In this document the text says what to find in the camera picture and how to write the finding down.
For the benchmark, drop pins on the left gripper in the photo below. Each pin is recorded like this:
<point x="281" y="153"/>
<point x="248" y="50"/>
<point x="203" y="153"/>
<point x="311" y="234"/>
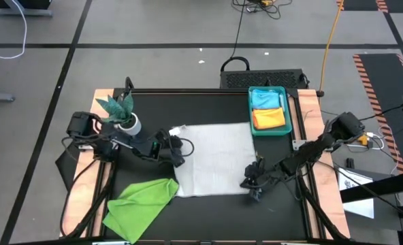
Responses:
<point x="162" y="151"/>

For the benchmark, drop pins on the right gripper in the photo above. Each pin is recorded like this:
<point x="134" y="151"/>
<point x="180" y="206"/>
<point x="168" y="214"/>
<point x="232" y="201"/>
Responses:
<point x="262" y="173"/>

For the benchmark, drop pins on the white grey microfiber towel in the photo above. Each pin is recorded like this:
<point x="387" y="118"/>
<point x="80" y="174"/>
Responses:
<point x="215" y="160"/>

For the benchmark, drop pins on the teal plastic bin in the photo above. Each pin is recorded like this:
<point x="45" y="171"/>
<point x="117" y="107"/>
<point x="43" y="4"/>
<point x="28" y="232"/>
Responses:
<point x="269" y="132"/>

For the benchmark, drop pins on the green microfiber towel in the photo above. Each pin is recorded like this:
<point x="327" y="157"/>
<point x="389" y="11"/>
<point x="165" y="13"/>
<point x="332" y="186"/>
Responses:
<point x="137" y="207"/>

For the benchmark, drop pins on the orange microfiber towel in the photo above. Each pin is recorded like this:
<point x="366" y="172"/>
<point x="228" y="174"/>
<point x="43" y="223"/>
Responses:
<point x="269" y="118"/>

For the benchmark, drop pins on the blue microfiber towel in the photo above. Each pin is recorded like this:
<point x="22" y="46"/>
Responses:
<point x="265" y="99"/>

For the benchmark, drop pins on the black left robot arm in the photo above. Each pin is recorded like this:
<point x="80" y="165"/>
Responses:
<point x="113" y="139"/>

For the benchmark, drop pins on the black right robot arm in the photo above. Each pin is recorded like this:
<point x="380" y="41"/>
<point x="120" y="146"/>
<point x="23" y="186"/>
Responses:
<point x="324" y="143"/>

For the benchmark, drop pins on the white plant pot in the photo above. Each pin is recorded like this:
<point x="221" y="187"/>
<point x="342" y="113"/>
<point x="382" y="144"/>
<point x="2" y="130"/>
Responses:
<point x="134" y="126"/>

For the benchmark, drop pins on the artificial green plant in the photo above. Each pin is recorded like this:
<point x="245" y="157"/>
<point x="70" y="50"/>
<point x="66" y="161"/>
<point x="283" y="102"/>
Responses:
<point x="118" y="109"/>

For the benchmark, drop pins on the wooden table side board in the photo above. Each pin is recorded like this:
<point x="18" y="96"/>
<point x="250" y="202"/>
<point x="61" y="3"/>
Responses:
<point x="71" y="204"/>
<point x="308" y="105"/>

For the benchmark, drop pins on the black computer case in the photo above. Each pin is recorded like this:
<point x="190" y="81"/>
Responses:
<point x="262" y="80"/>

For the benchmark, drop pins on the white paper sheet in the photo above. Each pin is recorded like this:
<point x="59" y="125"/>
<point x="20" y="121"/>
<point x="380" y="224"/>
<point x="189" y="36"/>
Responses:
<point x="358" y="207"/>

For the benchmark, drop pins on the black flat beam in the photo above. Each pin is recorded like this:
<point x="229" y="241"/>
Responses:
<point x="378" y="187"/>

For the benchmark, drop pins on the black striped floor mat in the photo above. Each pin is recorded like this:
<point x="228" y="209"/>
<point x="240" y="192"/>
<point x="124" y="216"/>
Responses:
<point x="361" y="4"/>
<point x="385" y="102"/>

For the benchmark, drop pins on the grey desk foot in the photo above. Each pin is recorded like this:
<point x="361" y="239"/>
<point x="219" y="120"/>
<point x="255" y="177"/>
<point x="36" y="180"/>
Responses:
<point x="21" y="13"/>

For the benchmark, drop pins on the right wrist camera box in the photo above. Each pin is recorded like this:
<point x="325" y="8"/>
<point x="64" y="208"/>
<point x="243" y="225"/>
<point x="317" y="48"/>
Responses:
<point x="256" y="195"/>

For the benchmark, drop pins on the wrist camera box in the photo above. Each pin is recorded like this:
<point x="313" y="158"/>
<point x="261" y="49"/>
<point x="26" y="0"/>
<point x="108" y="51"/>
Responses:
<point x="256" y="195"/>
<point x="175" y="142"/>

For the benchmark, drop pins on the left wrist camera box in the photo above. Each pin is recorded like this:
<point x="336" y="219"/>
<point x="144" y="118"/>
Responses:
<point x="175" y="142"/>

